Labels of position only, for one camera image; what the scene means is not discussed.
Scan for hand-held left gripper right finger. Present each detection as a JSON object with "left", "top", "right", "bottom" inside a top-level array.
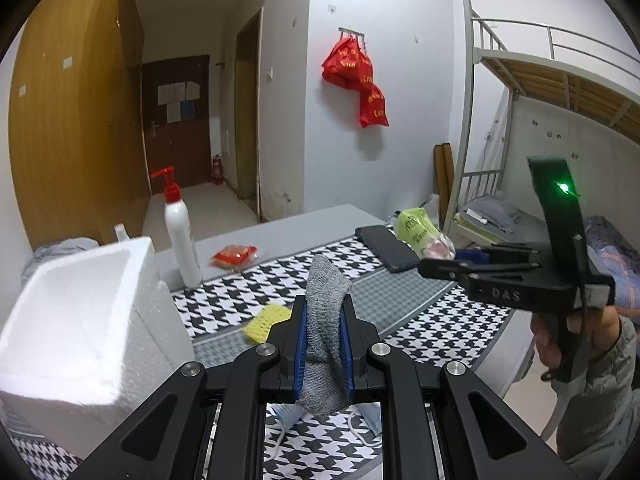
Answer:
[{"left": 341, "top": 294, "right": 583, "bottom": 480}]

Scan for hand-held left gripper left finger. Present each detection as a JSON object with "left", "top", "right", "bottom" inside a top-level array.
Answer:
[{"left": 65, "top": 294, "right": 308, "bottom": 480}]

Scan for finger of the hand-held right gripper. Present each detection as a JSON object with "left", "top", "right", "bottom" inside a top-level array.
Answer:
[
  {"left": 419, "top": 258, "right": 541, "bottom": 281},
  {"left": 455, "top": 242, "right": 551, "bottom": 263}
]

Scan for yellow sponge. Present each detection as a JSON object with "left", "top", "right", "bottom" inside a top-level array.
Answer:
[{"left": 242, "top": 302, "right": 292, "bottom": 345}]

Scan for grey knitted sock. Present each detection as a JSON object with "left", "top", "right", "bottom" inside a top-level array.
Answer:
[{"left": 297, "top": 254, "right": 353, "bottom": 417}]

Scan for green snack packet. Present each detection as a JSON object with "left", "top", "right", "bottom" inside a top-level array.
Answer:
[{"left": 392, "top": 207, "right": 457, "bottom": 261}]

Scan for white foam box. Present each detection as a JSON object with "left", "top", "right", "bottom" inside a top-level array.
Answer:
[{"left": 0, "top": 236, "right": 196, "bottom": 461}]

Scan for person's right forearm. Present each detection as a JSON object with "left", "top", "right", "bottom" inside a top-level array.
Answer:
[{"left": 552, "top": 315, "right": 640, "bottom": 480}]

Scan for person's right hand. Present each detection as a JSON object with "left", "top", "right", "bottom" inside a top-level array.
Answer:
[{"left": 530, "top": 304, "right": 622, "bottom": 382}]

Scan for grey bedding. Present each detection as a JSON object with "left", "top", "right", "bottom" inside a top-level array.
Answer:
[{"left": 462, "top": 195, "right": 522, "bottom": 234}]

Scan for blue patterned fabric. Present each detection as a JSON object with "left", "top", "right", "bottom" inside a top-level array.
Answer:
[{"left": 582, "top": 215, "right": 640, "bottom": 313}]

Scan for wooden boards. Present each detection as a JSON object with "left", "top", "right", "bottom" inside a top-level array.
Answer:
[{"left": 434, "top": 143, "right": 455, "bottom": 211}]

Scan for black smartphone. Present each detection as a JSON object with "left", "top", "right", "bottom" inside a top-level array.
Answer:
[{"left": 355, "top": 225, "right": 422, "bottom": 274}]

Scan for red snack packet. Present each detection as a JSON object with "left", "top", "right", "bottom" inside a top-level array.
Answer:
[{"left": 210, "top": 244, "right": 259, "bottom": 272}]

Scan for white pump bottle red cap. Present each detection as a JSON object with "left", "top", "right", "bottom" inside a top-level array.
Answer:
[{"left": 149, "top": 166, "right": 203, "bottom": 288}]

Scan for red plastic bag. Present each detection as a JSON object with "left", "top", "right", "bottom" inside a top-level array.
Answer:
[
  {"left": 359, "top": 84, "right": 390, "bottom": 129},
  {"left": 321, "top": 35, "right": 374, "bottom": 92}
]

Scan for metal bunk bed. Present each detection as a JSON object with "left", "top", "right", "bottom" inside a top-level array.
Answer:
[{"left": 452, "top": 0, "right": 640, "bottom": 261}]

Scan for dark brown door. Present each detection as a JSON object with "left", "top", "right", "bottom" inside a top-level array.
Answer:
[{"left": 140, "top": 55, "right": 211, "bottom": 196}]

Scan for light wooden side door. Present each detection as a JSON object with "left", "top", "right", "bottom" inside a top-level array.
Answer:
[{"left": 235, "top": 7, "right": 264, "bottom": 224}]

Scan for crumpled grey cloth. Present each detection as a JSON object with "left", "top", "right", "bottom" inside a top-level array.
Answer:
[{"left": 20, "top": 237, "right": 99, "bottom": 286}]

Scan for wooden wardrobe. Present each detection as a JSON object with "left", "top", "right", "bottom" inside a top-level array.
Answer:
[{"left": 7, "top": 0, "right": 147, "bottom": 252}]

